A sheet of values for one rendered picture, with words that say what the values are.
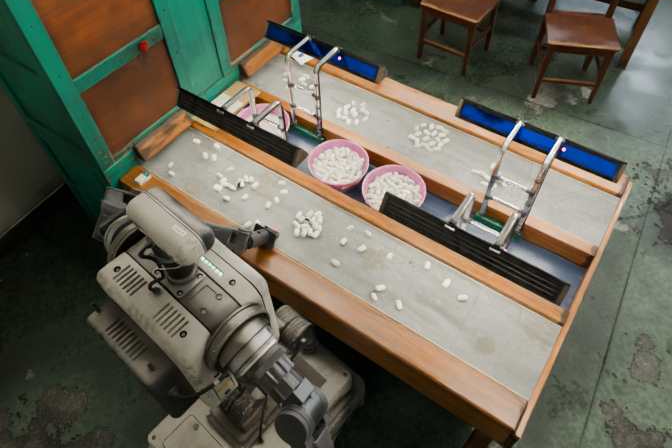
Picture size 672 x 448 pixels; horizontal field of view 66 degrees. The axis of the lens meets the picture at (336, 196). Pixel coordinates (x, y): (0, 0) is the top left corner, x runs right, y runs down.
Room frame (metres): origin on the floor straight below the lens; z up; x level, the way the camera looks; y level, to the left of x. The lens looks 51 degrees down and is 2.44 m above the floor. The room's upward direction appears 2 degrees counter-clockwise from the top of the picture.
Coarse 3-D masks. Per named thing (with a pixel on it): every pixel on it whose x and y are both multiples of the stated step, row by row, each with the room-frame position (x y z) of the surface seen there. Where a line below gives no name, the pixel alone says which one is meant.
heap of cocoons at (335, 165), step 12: (324, 156) 1.59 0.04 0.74; (336, 156) 1.58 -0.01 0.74; (348, 156) 1.58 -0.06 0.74; (324, 168) 1.52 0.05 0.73; (336, 168) 1.50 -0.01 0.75; (348, 168) 1.51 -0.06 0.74; (360, 168) 1.50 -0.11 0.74; (324, 180) 1.44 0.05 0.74; (336, 180) 1.45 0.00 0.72; (348, 180) 1.43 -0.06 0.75
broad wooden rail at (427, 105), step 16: (288, 48) 2.36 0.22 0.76; (352, 80) 2.08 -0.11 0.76; (384, 80) 2.07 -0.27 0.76; (384, 96) 1.96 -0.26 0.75; (400, 96) 1.94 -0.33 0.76; (416, 96) 1.94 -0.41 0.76; (432, 96) 1.93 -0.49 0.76; (432, 112) 1.82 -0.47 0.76; (448, 112) 1.81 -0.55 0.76; (464, 128) 1.70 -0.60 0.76; (480, 128) 1.70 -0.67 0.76; (496, 144) 1.61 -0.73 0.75; (512, 144) 1.59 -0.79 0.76; (576, 176) 1.39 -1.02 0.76; (592, 176) 1.39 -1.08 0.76; (624, 176) 1.38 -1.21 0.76; (608, 192) 1.31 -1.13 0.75
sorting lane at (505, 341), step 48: (192, 144) 1.69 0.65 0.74; (192, 192) 1.40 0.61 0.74; (240, 192) 1.39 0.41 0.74; (288, 192) 1.38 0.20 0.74; (288, 240) 1.14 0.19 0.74; (336, 240) 1.13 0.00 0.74; (384, 240) 1.12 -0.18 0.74; (432, 288) 0.90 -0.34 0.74; (480, 288) 0.90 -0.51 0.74; (432, 336) 0.72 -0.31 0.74; (480, 336) 0.71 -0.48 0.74; (528, 336) 0.71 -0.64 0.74; (528, 384) 0.55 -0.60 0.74
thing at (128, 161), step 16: (224, 80) 2.04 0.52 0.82; (208, 96) 1.94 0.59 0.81; (32, 128) 1.75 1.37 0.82; (48, 144) 1.75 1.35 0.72; (64, 160) 1.71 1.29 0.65; (80, 160) 1.55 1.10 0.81; (128, 160) 1.54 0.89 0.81; (64, 176) 1.75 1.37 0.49; (80, 176) 1.66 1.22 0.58; (96, 176) 1.55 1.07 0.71; (112, 176) 1.47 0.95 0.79; (80, 192) 1.75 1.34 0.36; (96, 192) 1.62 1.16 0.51; (96, 208) 1.70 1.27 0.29
